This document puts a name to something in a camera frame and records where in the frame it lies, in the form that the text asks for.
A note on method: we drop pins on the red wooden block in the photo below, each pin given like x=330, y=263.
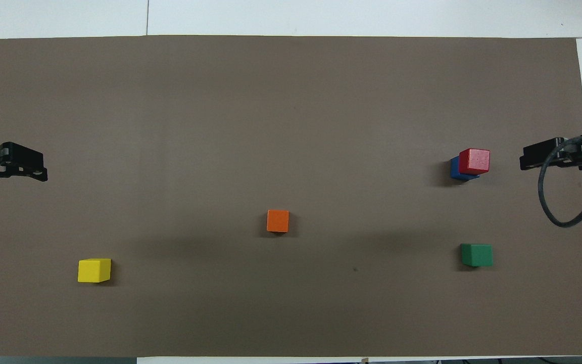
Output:
x=475, y=161

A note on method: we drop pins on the blue wooden block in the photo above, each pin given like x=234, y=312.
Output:
x=455, y=171

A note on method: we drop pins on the green wooden block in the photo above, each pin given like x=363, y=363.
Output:
x=477, y=255

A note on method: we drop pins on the yellow wooden block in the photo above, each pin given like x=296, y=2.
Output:
x=94, y=270

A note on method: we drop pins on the orange wooden block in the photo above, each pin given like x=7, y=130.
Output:
x=278, y=221

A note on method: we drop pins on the brown table mat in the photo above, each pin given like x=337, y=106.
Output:
x=271, y=126

